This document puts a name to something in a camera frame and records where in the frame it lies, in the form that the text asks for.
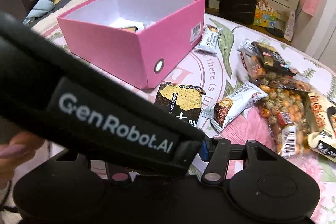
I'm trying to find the white snack bar by box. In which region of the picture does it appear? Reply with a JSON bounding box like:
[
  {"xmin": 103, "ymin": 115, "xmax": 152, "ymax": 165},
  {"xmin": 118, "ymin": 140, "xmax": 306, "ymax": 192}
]
[{"xmin": 195, "ymin": 24, "xmax": 222, "ymax": 54}]

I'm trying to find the mixed nuts snack bag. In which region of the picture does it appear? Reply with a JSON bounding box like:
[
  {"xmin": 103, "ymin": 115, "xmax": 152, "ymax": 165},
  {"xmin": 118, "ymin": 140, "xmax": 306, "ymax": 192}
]
[{"xmin": 240, "ymin": 52, "xmax": 316, "ymax": 158}]

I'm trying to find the floral bed sheet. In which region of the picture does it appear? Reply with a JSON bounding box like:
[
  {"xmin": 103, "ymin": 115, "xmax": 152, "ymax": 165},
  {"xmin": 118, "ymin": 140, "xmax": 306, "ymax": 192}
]
[{"xmin": 29, "ymin": 0, "xmax": 335, "ymax": 223}]

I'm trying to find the person's left hand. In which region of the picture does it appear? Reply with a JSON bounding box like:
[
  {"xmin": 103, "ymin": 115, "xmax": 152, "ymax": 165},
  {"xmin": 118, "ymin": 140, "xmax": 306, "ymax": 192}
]
[{"xmin": 1, "ymin": 131, "xmax": 45, "ymax": 190}]

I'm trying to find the blue goose plush toy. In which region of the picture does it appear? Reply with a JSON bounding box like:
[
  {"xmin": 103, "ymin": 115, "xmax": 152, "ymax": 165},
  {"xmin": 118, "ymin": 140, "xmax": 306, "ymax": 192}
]
[{"xmin": 23, "ymin": 0, "xmax": 55, "ymax": 25}]

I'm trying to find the instant noodle bag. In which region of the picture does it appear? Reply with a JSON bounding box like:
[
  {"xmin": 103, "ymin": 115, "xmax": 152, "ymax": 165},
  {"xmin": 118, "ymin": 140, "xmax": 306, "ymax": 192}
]
[{"xmin": 306, "ymin": 92, "xmax": 335, "ymax": 162}]

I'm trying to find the pink storage box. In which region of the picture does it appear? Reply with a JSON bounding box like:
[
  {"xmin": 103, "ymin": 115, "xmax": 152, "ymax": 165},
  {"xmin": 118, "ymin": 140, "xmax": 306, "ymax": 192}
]
[{"xmin": 57, "ymin": 0, "xmax": 206, "ymax": 89}]

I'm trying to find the black cracker pack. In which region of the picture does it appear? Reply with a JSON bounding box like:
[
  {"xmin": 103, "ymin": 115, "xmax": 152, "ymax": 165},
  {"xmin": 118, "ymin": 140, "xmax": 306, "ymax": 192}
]
[
  {"xmin": 154, "ymin": 82, "xmax": 206, "ymax": 127},
  {"xmin": 120, "ymin": 26, "xmax": 138, "ymax": 33},
  {"xmin": 252, "ymin": 42, "xmax": 297, "ymax": 77}
]

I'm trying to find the white snack bar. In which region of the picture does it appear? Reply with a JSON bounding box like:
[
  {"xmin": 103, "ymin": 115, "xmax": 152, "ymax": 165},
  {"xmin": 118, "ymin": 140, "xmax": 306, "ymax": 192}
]
[
  {"xmin": 195, "ymin": 24, "xmax": 222, "ymax": 54},
  {"xmin": 201, "ymin": 82, "xmax": 267, "ymax": 133}
]

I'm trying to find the colourful gift box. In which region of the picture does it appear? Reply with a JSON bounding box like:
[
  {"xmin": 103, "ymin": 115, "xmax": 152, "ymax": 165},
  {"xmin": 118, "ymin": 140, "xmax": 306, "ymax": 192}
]
[{"xmin": 253, "ymin": 0, "xmax": 278, "ymax": 28}]

